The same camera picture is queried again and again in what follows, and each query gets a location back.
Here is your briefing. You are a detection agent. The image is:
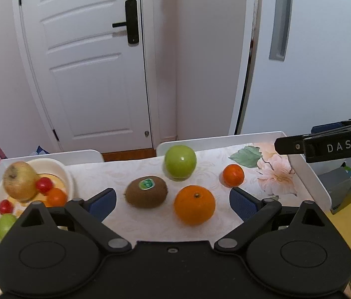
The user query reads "small orange tangerine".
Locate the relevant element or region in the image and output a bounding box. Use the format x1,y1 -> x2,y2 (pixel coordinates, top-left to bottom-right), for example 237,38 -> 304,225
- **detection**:
47,188 -> 67,207
222,164 -> 245,187

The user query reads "small red tomato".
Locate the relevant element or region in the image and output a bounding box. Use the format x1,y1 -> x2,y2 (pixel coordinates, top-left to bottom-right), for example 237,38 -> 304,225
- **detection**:
0,199 -> 14,215
35,177 -> 54,194

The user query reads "green apple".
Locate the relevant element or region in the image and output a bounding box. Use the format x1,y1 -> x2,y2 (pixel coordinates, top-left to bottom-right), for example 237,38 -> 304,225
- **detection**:
0,213 -> 17,240
165,145 -> 197,180

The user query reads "white right tray table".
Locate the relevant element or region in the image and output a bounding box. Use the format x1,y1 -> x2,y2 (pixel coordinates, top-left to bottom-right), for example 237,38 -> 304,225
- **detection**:
156,131 -> 331,212

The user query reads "white tray table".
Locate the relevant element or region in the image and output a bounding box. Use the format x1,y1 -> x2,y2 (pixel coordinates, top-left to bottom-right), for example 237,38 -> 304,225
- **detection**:
0,150 -> 104,181
156,131 -> 331,212

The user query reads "white plate with duck picture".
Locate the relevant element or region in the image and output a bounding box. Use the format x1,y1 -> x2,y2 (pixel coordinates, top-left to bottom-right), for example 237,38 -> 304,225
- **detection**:
0,158 -> 74,242

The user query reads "large orange middle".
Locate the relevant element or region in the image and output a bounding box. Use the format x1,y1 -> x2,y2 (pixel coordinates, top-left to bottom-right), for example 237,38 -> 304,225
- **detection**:
174,185 -> 216,226

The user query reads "brown kiwi with sticker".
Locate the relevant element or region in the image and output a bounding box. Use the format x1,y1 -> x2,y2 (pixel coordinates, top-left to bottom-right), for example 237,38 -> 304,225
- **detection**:
124,175 -> 168,209

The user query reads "white wardrobe sliding door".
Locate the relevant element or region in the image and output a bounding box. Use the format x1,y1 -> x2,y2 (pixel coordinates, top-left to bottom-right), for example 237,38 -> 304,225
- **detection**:
238,0 -> 351,135

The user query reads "white floral tablecloth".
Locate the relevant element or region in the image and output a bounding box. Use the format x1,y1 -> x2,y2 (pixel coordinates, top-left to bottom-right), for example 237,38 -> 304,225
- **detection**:
67,143 -> 312,244

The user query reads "large yellowish russet apple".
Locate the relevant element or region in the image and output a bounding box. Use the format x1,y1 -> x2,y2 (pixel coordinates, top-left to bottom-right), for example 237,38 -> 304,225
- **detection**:
3,161 -> 39,202

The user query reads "blue plastic bag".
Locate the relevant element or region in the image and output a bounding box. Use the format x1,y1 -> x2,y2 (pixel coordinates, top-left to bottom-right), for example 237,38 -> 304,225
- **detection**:
31,146 -> 49,156

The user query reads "white left tray table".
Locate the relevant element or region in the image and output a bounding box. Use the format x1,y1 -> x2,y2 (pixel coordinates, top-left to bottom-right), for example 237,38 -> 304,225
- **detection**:
0,150 -> 104,181

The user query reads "white panel door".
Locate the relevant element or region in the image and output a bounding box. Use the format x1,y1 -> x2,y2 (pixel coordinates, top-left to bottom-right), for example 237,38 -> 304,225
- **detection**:
14,0 -> 155,153

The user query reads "black door handle lock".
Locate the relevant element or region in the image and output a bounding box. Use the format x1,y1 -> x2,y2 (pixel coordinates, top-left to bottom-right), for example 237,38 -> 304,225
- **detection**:
112,0 -> 140,45

